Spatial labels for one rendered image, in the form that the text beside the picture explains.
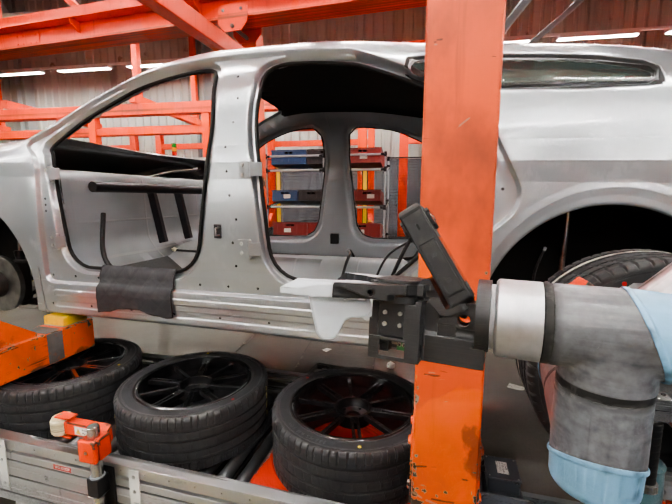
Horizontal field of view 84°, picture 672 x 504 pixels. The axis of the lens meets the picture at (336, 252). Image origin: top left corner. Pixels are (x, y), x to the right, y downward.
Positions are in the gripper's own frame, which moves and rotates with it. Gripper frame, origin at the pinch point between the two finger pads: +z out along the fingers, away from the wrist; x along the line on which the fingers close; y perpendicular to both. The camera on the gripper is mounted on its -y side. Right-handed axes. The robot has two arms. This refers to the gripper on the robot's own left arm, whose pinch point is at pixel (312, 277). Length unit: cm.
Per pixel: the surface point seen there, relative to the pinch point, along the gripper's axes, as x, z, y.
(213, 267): 91, 96, 8
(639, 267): 80, -53, -3
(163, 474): 55, 81, 78
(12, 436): 46, 154, 79
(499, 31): 44, -18, -50
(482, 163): 48, -16, -24
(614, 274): 79, -48, 0
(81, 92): 686, 1161, -424
